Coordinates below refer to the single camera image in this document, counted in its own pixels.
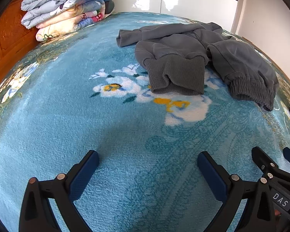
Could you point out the floral folded quilt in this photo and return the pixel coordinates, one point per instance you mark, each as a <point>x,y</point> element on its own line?
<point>72,19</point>

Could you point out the dark grey elastic-cuff pants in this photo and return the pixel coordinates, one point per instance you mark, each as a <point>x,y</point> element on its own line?
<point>244,60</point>

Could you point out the dark grey pillow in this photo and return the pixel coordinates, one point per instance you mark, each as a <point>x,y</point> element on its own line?
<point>110,6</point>

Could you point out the grey ribbed sweatshirt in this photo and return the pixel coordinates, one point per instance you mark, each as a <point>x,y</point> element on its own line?
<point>174,50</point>

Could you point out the white glossy wardrobe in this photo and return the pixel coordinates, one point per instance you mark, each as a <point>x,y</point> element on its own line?
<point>174,0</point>

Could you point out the orange wooden headboard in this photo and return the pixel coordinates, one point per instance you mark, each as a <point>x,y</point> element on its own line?
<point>7,33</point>

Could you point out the blue floral blanket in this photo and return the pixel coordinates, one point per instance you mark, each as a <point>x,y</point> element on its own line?
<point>99,130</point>

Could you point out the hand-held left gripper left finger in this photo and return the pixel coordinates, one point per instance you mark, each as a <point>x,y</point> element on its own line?
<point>83,174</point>

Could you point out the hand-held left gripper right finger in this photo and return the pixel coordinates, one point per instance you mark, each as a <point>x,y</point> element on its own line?
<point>212,174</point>

